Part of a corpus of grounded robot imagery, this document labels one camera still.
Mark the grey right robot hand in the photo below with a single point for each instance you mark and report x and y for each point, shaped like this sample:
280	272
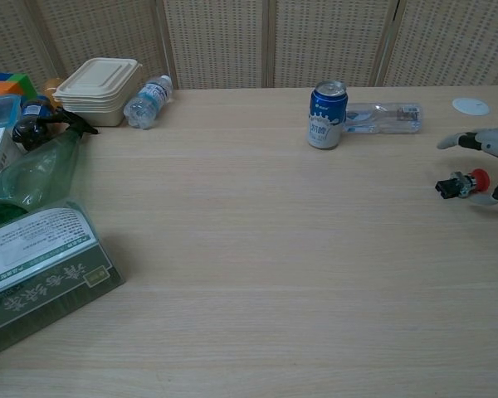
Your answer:
487	157

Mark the red and black push button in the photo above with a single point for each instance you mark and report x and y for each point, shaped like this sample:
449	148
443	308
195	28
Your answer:
462	185

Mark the clear flat plastic bottle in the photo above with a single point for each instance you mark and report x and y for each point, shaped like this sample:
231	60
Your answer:
384	118

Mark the blue and white drink can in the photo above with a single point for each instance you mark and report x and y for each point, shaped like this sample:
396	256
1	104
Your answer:
326	118

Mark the perforated folding screen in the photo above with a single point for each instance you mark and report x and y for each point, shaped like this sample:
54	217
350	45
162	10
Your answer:
249	41

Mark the small clear water bottle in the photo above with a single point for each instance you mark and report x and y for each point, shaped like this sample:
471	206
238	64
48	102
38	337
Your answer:
147	103

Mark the stacked beige lunch boxes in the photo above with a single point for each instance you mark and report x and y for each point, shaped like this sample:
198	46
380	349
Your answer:
97	93

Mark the orange round object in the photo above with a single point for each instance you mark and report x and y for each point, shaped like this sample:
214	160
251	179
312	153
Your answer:
52	88

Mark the green spray bottle black trigger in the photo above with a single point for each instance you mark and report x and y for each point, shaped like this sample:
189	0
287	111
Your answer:
37	170

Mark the dark bottle with blue label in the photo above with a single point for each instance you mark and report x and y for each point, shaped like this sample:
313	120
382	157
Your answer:
35	108

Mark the green tea gift box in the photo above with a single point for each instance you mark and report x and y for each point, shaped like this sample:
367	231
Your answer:
41	269

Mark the colourful toy cube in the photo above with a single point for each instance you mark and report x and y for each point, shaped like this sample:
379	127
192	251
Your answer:
10	84

